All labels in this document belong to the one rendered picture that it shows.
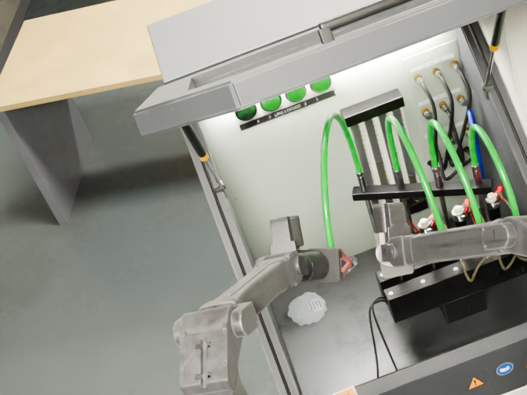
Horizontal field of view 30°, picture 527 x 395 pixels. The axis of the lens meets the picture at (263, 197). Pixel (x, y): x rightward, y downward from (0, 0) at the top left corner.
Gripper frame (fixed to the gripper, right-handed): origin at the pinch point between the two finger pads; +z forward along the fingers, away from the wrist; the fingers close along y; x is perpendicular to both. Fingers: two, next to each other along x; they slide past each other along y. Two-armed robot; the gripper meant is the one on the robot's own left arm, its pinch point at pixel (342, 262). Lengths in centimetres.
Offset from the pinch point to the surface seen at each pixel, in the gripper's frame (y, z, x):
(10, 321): 219, 86, 24
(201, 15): 42, 9, -60
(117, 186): 215, 147, -30
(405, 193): 3.2, 33.9, -14.3
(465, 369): -14.3, 23.6, 24.7
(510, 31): -30, 22, -45
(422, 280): -1.5, 30.6, 6.1
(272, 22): 22, 11, -55
